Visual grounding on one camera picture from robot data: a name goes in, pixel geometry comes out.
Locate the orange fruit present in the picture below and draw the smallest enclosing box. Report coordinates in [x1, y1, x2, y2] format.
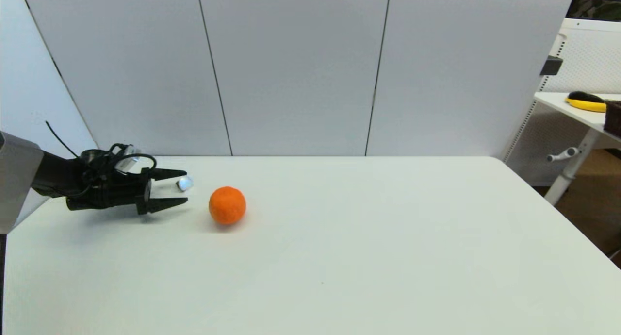
[209, 186, 247, 225]

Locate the black clamp on panel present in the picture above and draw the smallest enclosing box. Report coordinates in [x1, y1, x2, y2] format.
[540, 57, 563, 77]

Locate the white side table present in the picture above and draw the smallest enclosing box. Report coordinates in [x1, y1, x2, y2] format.
[533, 93, 621, 207]

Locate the yellow and black object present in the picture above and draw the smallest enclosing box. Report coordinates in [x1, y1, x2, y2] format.
[565, 91, 607, 113]

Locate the white pegboard panel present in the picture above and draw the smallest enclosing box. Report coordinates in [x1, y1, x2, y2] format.
[504, 18, 621, 187]

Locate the dark brown box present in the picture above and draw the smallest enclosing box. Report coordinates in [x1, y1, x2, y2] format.
[604, 101, 621, 136]

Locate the dark monitor screen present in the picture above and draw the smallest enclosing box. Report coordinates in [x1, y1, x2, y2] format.
[565, 0, 621, 23]

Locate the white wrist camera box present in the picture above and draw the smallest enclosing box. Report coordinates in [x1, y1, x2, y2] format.
[116, 148, 142, 173]

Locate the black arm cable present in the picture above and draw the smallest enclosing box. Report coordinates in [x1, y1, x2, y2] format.
[45, 121, 158, 200]

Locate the white table crank handle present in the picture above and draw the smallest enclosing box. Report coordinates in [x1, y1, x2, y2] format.
[547, 148, 580, 163]

